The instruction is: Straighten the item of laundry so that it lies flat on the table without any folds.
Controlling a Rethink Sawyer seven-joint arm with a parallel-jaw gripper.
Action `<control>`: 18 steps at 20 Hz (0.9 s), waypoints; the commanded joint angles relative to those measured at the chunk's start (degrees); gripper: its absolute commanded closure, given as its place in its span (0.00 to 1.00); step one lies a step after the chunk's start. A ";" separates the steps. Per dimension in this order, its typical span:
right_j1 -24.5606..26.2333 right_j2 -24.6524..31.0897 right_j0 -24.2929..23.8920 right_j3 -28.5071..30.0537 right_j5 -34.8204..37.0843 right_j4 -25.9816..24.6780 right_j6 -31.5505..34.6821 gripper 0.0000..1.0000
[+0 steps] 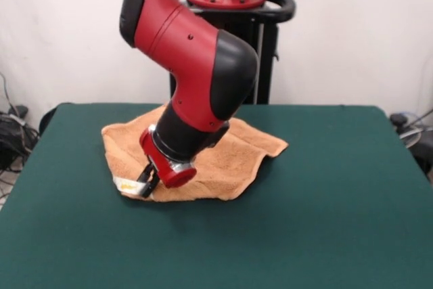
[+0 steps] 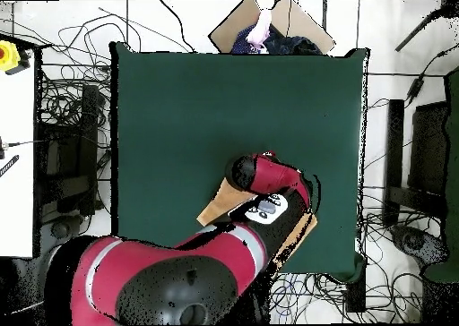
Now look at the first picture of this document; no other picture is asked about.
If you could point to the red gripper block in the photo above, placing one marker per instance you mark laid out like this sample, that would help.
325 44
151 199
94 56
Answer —
179 177

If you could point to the orange terry towel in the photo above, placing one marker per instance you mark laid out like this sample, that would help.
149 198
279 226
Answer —
236 167

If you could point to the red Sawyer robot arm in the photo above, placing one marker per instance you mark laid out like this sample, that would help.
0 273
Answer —
189 48

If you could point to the dark green table cloth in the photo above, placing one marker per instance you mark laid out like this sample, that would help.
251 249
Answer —
338 218

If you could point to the small black oval device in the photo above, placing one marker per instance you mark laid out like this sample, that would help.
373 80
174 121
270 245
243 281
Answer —
399 119

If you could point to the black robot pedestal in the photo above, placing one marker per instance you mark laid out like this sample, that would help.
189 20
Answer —
270 65

